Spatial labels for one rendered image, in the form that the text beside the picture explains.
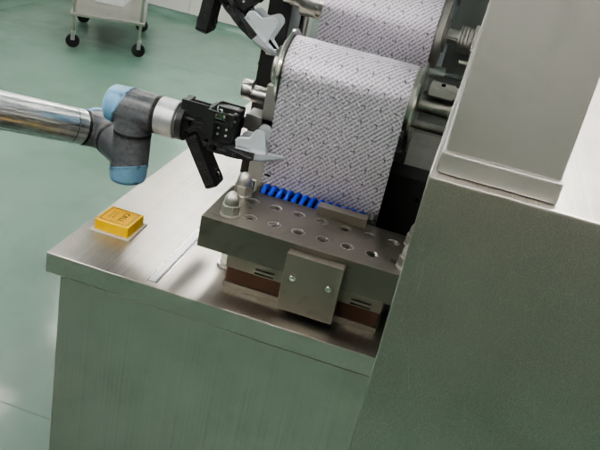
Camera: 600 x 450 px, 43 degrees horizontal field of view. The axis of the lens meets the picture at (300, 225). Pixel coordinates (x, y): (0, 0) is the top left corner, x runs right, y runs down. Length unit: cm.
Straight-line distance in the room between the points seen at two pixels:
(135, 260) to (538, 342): 98
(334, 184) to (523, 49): 97
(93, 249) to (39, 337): 132
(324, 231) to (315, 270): 10
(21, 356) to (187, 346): 134
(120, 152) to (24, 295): 149
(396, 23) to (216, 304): 67
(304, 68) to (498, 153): 91
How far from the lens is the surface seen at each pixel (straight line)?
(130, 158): 155
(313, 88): 141
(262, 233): 130
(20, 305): 291
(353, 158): 142
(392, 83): 139
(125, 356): 146
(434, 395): 60
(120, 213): 153
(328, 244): 131
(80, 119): 162
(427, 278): 55
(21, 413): 246
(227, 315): 133
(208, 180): 151
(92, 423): 159
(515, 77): 52
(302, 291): 130
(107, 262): 142
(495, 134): 53
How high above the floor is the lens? 162
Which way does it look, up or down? 26 degrees down
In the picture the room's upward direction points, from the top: 12 degrees clockwise
